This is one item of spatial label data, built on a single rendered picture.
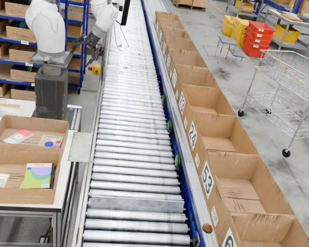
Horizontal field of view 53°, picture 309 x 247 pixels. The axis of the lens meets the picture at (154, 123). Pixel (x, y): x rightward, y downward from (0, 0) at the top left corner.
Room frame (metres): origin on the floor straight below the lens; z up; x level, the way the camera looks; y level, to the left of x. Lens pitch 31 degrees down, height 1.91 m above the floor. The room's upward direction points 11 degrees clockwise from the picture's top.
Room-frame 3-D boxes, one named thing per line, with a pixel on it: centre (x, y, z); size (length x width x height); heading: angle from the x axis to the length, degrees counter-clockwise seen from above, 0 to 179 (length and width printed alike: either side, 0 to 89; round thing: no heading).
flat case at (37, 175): (1.14, 0.52, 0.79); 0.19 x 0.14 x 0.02; 18
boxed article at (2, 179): (1.06, 0.69, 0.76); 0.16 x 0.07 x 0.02; 9
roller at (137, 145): (1.65, 0.10, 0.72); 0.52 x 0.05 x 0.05; 100
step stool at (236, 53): (6.14, -1.18, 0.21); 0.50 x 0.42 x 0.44; 95
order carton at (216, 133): (1.50, -0.39, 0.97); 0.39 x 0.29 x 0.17; 10
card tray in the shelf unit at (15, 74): (2.76, 1.24, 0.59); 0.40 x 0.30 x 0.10; 98
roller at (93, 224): (1.01, -0.02, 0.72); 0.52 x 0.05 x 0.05; 100
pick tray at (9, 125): (1.43, 0.69, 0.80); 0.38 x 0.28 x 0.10; 101
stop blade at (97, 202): (1.11, 0.00, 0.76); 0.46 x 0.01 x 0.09; 100
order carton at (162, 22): (3.83, 0.04, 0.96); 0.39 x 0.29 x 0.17; 10
